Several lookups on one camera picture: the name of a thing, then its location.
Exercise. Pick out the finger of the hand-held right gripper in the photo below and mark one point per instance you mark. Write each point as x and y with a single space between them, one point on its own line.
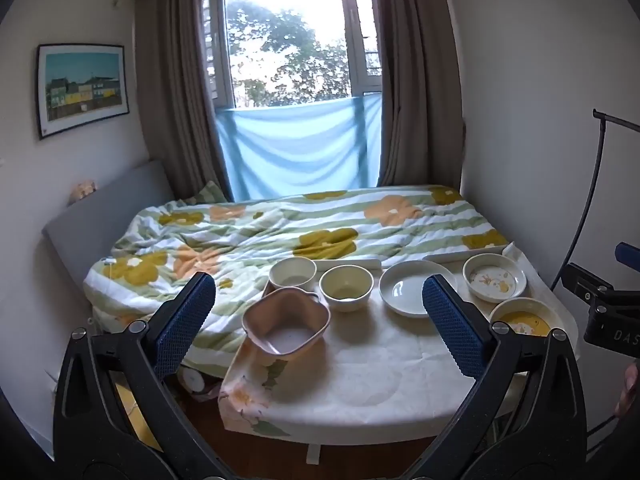
629 256
590 280

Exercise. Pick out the grey headboard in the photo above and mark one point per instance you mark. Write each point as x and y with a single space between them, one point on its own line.
100 220

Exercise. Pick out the framed town picture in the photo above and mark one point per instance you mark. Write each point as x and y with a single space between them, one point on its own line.
82 85

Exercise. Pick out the green pillow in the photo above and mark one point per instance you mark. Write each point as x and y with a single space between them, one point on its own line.
210 194

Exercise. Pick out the window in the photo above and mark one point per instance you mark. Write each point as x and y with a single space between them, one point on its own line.
280 35

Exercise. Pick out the white round object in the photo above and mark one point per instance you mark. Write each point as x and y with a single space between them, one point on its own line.
192 380

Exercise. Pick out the floral white tablecloth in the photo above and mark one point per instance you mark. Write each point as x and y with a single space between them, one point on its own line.
375 360

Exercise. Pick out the small toy figure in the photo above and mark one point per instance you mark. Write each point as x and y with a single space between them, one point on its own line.
85 190

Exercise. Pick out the person's right hand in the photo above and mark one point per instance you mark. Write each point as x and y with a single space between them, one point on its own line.
629 390

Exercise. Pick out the plain white plate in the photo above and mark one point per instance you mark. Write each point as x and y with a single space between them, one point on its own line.
400 290

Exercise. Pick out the yellow plate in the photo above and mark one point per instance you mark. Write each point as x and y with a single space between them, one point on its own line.
520 321

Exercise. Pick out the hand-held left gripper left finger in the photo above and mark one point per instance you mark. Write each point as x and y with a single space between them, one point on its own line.
185 322

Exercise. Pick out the cream bowl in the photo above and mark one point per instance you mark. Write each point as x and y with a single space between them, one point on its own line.
346 287

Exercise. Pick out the pink square bowl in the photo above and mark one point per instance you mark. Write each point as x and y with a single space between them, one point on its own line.
285 330

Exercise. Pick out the light blue window cloth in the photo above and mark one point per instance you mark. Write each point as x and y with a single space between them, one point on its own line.
300 150

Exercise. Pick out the floral striped blanket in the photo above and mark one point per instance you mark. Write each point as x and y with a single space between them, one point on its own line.
300 220

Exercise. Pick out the white table leg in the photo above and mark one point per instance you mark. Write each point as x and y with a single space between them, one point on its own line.
313 455

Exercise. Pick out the black gooseneck stand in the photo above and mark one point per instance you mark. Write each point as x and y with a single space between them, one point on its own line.
596 160

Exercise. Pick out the duck print plate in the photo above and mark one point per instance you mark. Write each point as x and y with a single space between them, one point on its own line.
492 277

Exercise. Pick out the brown curtain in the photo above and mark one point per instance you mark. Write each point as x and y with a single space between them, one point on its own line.
420 85
170 85

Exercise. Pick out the white bowl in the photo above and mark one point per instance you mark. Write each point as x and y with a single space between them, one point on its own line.
292 275

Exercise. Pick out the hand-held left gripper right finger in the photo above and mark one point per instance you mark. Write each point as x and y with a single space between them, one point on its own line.
450 325

